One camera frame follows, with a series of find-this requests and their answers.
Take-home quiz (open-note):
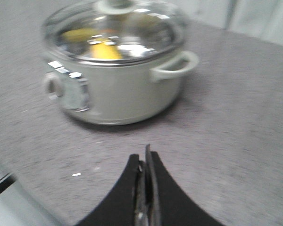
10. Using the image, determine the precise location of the yellow corn cob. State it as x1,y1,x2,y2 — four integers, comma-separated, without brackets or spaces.
89,38,123,60

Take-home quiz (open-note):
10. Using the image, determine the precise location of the white pleated curtain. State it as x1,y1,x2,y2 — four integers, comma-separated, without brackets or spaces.
184,0,283,45

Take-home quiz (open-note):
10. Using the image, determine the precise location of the pale green electric cooking pot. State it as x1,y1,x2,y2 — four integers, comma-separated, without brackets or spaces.
44,51,199,125

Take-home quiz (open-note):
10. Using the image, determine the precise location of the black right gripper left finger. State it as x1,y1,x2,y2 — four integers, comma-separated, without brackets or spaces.
77,154,146,226

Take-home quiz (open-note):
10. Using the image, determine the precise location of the glass pot lid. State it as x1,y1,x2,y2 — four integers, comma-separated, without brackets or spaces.
42,0,188,66

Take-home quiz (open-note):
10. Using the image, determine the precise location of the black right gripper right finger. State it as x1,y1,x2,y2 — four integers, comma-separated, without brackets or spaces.
145,144,223,226

